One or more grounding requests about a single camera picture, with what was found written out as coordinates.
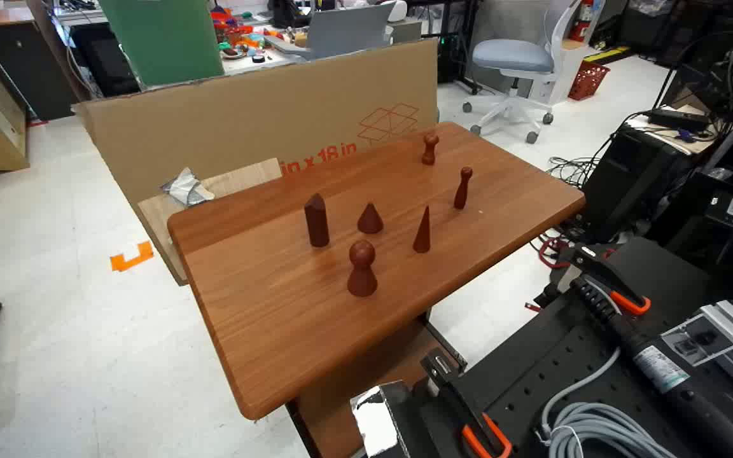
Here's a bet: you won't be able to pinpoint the tall slim brown wooden cone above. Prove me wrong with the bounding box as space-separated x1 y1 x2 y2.
410 204 433 257

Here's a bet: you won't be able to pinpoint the short brown wooden cone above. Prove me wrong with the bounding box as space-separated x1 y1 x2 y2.
354 200 386 236

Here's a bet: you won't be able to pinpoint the large brown wooden pawn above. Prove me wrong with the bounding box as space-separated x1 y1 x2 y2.
343 236 378 301

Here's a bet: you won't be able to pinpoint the bullet-shaped brown wooden piece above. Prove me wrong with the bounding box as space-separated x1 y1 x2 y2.
302 191 332 249

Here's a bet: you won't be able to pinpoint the small hourglass brown wooden piece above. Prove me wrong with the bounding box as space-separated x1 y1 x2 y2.
419 130 442 168

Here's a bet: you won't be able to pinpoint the slim brown wooden pawn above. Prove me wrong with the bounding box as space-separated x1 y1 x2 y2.
451 166 476 214

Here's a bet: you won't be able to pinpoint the large cardboard box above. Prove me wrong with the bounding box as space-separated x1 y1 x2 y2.
73 36 441 210

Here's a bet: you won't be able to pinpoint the crumpled silver foil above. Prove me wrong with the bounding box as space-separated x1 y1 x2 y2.
161 166 217 208

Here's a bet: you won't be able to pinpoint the shiny metal block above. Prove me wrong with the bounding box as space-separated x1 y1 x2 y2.
349 382 413 458

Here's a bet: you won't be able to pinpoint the grey laptop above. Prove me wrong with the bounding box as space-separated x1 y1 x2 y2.
302 3 399 62

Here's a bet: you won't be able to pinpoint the grey office chair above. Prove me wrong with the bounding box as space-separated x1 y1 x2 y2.
460 0 586 148

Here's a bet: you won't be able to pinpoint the colourful clutter pile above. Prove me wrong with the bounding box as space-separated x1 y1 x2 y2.
209 4 311 63

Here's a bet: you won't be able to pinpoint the red basket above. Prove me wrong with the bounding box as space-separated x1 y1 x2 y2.
568 58 614 101

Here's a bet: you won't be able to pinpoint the black equipment box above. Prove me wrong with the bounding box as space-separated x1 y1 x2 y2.
581 116 700 243

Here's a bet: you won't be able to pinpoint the green board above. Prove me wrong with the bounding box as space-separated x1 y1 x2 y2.
96 0 226 91

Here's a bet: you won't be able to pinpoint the red fire extinguisher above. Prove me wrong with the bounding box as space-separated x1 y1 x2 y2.
568 0 597 46

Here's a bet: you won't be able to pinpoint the black tube with white label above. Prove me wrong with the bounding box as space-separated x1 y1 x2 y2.
572 278 733 458

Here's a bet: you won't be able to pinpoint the white printed paper label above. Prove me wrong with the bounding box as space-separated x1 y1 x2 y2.
660 312 733 369

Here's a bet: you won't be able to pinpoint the black cabinet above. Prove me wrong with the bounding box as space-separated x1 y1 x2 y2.
0 3 82 123

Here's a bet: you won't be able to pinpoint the brown desk pedestal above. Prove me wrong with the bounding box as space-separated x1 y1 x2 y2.
285 315 471 458

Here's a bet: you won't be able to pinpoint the red cable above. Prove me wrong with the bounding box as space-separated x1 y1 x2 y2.
526 231 568 269

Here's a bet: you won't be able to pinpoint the black floor cables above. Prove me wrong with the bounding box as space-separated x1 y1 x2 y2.
544 149 597 187

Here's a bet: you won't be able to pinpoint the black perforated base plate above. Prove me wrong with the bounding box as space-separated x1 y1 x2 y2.
399 236 733 458

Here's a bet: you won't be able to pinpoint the black clamp with orange handle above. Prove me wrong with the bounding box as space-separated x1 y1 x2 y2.
553 243 653 320
419 350 516 458

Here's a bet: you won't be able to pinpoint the grey coiled cable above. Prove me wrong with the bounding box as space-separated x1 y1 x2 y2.
539 346 682 458

